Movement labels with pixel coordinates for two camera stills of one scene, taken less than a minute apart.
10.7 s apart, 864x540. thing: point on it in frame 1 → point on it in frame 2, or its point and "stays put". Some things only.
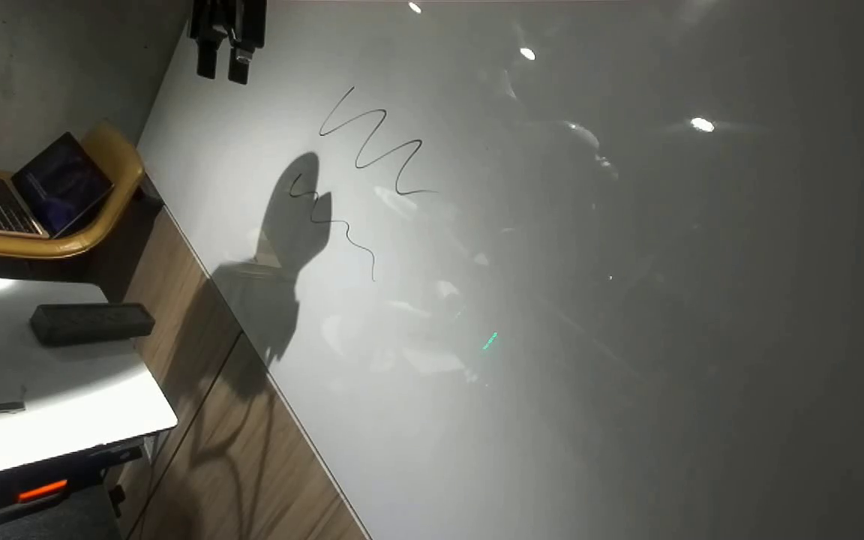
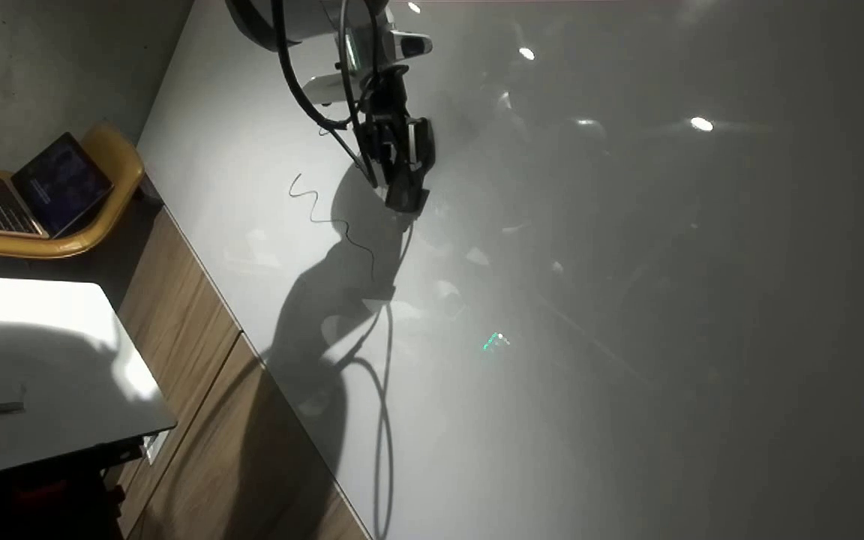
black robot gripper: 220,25 → 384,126
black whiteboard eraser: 73,324 → 408,188
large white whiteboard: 567,269 stays put
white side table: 46,400 stays put
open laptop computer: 41,200 stays put
